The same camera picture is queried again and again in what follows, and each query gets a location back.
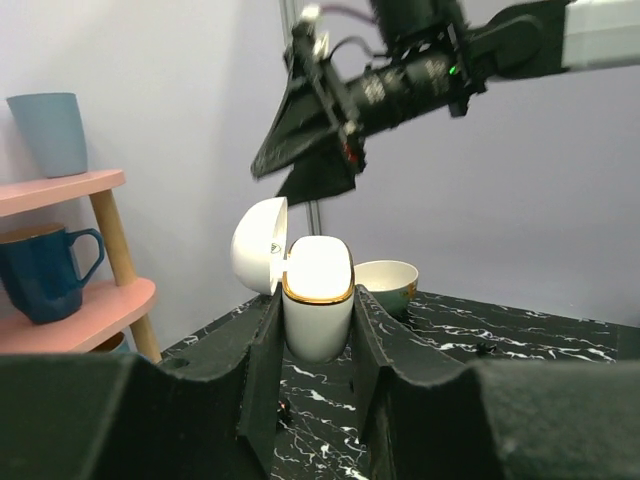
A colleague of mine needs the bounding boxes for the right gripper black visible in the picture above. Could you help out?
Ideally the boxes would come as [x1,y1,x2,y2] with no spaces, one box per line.
[250,29,366,203]

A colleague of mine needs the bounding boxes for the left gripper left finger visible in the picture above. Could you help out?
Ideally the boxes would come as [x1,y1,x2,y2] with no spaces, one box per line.
[1,295,284,479]

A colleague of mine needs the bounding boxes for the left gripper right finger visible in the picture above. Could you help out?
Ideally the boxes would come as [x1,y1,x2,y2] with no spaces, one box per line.
[352,287,639,479]

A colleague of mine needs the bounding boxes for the white earbud charging case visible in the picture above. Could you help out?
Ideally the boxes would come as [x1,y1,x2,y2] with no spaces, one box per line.
[231,197,355,363]

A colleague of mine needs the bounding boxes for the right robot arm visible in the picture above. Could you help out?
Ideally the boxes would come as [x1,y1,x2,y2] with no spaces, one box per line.
[251,1,639,205]

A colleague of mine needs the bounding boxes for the light blue butterfly mug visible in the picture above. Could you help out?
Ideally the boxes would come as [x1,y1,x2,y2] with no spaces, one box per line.
[91,332,131,354]

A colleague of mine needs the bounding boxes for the small black clip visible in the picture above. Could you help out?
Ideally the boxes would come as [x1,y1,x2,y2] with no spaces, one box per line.
[476,342,496,355]

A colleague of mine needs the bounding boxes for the pink three-tier shelf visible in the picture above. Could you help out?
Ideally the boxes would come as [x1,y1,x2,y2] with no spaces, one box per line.
[1,170,161,362]

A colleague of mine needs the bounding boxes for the cream bowl green outside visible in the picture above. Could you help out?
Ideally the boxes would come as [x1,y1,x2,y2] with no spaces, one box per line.
[354,260,419,317]

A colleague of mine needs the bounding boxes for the dark blue mug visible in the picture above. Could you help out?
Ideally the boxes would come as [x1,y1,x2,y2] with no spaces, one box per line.
[1,223,105,325]

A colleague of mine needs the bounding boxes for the right light blue cup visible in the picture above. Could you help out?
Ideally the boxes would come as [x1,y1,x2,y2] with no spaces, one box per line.
[6,92,88,178]

